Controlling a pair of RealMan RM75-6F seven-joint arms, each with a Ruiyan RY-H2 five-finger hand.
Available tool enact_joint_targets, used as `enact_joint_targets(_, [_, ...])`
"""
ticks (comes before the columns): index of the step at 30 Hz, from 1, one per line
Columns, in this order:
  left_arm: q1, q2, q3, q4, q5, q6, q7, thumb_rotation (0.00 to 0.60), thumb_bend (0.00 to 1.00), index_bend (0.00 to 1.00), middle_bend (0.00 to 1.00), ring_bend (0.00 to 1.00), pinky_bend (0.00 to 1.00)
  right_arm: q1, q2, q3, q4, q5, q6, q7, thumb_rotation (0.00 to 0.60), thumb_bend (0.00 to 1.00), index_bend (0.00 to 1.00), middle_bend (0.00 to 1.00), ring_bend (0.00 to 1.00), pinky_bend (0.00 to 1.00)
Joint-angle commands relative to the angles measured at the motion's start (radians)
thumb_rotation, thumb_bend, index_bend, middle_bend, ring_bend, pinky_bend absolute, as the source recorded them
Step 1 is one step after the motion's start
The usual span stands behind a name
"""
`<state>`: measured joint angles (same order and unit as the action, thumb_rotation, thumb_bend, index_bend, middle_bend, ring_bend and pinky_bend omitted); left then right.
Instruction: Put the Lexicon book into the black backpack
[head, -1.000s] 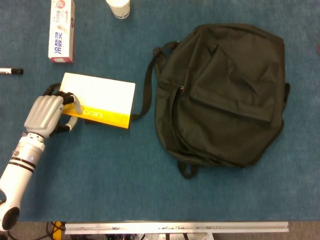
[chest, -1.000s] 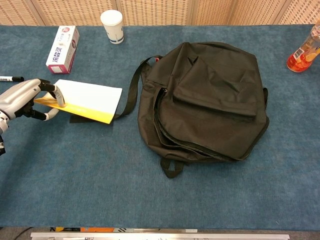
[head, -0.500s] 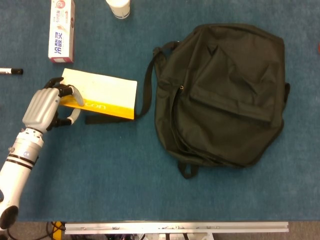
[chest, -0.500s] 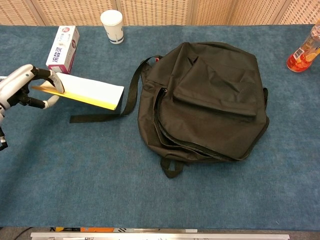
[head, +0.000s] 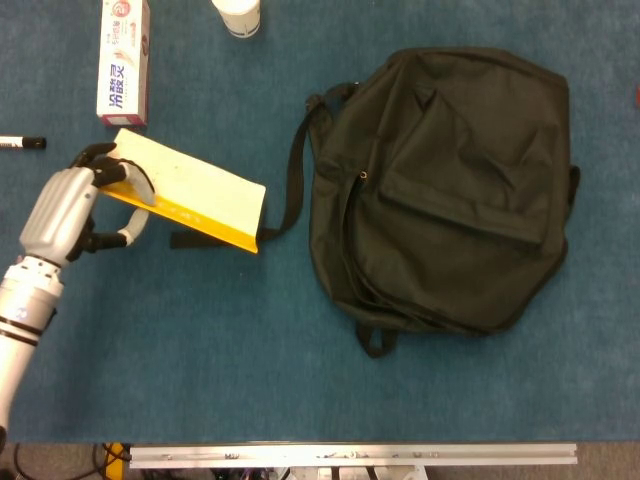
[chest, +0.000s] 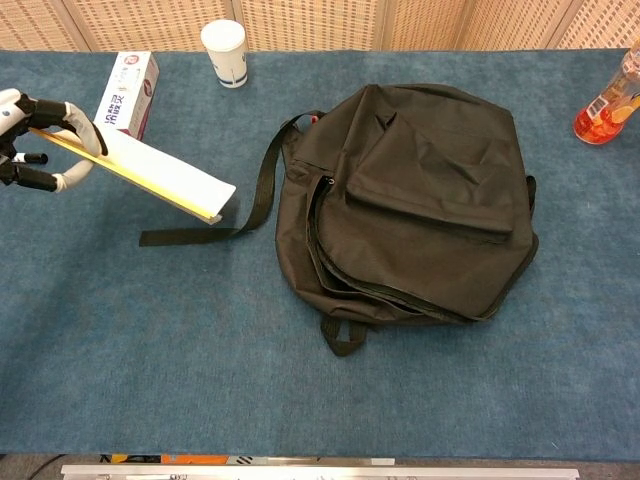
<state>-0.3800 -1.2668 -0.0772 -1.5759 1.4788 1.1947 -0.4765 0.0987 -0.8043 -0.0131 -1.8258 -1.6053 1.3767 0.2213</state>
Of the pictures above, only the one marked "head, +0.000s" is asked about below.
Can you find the white plastic cup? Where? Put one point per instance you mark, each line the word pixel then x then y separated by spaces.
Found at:
pixel 237 17

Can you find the aluminium profile rail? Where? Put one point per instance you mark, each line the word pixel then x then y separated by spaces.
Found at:
pixel 350 455

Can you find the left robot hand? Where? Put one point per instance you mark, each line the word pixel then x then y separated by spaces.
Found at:
pixel 60 210

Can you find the black marker pen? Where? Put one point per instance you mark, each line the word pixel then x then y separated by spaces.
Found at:
pixel 25 142

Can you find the blue felt table cover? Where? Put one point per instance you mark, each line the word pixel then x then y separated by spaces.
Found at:
pixel 200 375

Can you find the black fabric backpack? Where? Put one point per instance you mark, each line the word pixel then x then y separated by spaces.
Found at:
pixel 450 200

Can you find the white pink toothpaste box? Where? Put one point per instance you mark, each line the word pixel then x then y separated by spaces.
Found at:
pixel 124 65

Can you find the white and yellow book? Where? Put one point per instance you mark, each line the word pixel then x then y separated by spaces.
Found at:
pixel 200 192

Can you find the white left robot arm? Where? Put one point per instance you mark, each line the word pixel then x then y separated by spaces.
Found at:
pixel 25 310

